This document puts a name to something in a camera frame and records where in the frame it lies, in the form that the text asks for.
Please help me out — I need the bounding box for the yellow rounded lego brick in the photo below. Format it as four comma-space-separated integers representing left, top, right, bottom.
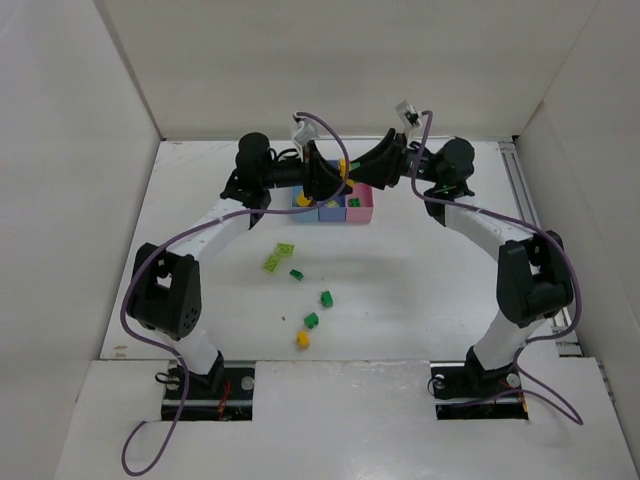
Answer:
296, 193, 313, 208

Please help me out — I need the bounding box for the yellow arch lego brick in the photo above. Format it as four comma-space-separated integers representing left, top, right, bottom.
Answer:
338, 158, 355, 187

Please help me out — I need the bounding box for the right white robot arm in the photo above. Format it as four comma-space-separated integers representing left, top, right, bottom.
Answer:
349, 130, 574, 400

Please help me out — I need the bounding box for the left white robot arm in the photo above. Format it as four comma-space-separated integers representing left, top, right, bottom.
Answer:
120, 132, 349, 392

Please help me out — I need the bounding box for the light blue container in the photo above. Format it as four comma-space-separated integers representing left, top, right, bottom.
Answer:
291, 186, 318, 223

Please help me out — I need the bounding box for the pink container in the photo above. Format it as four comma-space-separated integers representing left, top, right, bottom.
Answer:
346, 183, 374, 224

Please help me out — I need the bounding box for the small dark green lego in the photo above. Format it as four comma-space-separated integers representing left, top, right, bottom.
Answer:
289, 269, 304, 281

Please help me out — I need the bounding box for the small yellow lego brick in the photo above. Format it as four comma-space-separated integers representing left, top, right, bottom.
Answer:
296, 331, 310, 349

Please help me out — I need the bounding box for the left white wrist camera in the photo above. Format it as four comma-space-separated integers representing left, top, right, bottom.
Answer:
291, 116, 319, 153

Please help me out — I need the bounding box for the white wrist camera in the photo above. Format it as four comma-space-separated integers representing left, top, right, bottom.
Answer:
395, 101, 422, 143
291, 116, 319, 153

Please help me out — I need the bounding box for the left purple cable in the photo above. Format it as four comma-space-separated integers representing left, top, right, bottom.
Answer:
121, 110, 354, 475

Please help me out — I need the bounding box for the purple cable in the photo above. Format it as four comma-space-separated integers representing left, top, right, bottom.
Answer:
121, 110, 354, 475
409, 110, 585, 426

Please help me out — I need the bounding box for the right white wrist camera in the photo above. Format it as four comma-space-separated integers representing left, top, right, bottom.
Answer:
395, 101, 422, 143

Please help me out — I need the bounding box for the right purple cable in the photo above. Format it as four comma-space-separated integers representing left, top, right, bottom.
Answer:
409, 110, 585, 426

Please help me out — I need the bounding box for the aluminium rail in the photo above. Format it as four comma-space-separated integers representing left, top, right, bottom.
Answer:
498, 141, 584, 358

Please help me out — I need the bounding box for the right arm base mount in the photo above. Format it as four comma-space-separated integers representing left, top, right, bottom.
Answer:
427, 349, 529, 421

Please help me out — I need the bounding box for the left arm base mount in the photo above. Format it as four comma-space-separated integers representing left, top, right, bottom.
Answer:
155, 361, 256, 422

